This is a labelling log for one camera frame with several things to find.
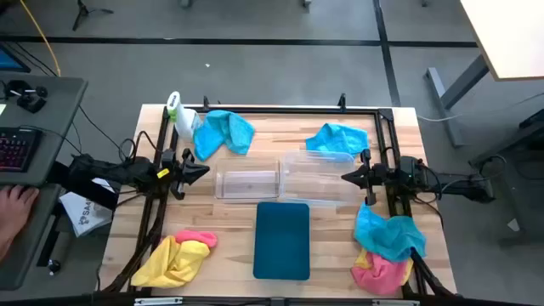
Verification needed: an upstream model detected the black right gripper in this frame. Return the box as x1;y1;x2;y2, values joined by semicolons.
341;149;388;206

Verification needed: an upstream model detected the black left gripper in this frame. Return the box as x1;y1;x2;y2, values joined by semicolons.
169;147;211;201

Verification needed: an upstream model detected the blue microfiber towel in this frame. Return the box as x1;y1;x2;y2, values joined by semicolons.
304;122;370;156
193;109;256;162
353;202;428;264

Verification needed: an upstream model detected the pink microfiber towel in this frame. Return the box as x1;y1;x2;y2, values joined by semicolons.
350;250;411;297
173;229;218;250

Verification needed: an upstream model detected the large clear plastic bin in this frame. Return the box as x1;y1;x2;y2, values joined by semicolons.
278;148;362;207

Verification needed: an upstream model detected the white spray bottle green nozzle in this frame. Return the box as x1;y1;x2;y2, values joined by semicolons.
166;90;204;144

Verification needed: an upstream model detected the small clear plastic bin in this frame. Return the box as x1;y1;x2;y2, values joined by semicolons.
213;156;281;201

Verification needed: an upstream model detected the teal rectangular tray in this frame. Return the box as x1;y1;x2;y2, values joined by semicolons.
252;201;311;281

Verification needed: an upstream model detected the grey table leg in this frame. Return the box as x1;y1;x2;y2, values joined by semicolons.
423;54;490;148

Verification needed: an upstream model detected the white paper sheet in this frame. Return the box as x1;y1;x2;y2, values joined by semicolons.
59;178;114;238

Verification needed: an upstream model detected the grey desk top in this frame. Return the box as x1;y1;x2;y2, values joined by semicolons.
0;75;89;188

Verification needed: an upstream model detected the black backlit keyboard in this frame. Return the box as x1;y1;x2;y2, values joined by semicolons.
0;126;43;173

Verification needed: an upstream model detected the black desk clamp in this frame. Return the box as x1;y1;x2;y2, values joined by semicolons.
3;79;48;114

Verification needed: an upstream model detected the dark grey mouse shelf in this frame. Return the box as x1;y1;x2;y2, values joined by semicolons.
0;184;63;291

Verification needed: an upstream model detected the person's hand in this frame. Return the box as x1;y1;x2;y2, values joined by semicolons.
0;184;40;263

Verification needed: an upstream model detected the black tripod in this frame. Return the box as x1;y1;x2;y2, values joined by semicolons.
71;0;115;31

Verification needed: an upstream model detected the white table top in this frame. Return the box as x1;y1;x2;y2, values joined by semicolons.
460;0;544;82

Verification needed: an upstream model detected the computer monitor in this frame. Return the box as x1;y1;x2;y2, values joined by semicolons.
0;44;31;73

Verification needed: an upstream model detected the black metal table frame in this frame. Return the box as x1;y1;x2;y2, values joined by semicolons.
99;93;458;298

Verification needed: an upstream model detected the white floor cable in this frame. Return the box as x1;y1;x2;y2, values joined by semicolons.
417;91;544;123

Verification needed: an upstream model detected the silver metal bracket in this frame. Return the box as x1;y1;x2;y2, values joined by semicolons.
134;297;184;306
372;299;420;306

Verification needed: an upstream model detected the black desk frame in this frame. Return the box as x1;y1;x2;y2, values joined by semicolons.
467;108;544;247

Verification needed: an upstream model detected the yellow floor cable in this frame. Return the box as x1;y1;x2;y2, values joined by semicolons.
19;0;61;77

